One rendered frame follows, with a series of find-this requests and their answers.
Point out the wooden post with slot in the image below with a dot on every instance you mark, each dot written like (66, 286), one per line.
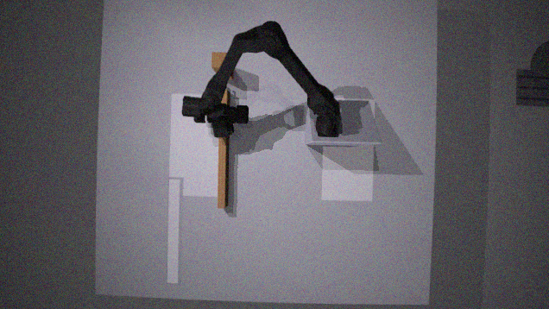
(217, 59)

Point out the wooden rail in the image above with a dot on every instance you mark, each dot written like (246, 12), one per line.
(223, 163)

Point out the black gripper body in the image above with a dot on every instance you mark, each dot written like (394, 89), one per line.
(242, 115)

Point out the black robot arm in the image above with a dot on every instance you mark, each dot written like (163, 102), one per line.
(271, 39)

